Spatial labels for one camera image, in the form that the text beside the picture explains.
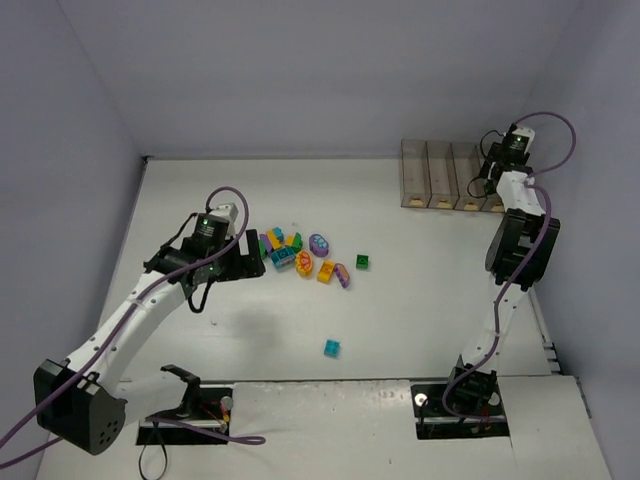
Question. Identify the green square lego brick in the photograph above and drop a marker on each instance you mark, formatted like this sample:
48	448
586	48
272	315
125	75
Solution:
362	262

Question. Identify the yellow cyan lego top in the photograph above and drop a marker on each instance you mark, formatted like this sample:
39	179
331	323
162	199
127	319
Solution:
276	235

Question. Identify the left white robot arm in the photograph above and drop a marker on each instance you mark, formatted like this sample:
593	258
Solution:
83	400

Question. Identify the cyan square lego brick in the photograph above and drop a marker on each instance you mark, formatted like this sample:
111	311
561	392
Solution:
332	349

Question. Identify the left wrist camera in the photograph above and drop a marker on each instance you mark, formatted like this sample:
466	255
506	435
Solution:
229	212

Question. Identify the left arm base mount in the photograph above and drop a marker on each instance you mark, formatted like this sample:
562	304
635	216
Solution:
211	412

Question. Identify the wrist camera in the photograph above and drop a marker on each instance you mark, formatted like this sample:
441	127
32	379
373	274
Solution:
229	212
520	139

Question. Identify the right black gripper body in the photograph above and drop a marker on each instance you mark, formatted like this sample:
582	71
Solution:
486	167

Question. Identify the purple oval paw lego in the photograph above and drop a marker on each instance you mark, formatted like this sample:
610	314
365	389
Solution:
318	245

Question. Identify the clear bin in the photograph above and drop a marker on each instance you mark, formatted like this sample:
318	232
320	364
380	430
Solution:
493	202
467	168
443	183
414	174

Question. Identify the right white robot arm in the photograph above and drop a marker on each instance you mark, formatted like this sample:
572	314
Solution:
517	258

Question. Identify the purple long lego brick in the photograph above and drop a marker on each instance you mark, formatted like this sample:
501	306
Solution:
342	275

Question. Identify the purple slanted lego in pile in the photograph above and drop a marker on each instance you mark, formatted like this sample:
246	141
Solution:
269	248

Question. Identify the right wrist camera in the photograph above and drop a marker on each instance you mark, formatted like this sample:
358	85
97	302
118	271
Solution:
520	139

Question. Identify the yellow square lego brick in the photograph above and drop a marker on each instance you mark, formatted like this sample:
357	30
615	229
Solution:
325	272

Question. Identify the green lego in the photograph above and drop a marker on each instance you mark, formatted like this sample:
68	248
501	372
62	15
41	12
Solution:
295	242
263	250

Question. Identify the orange oval lego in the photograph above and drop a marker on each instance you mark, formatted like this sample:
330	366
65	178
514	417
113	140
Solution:
304	263

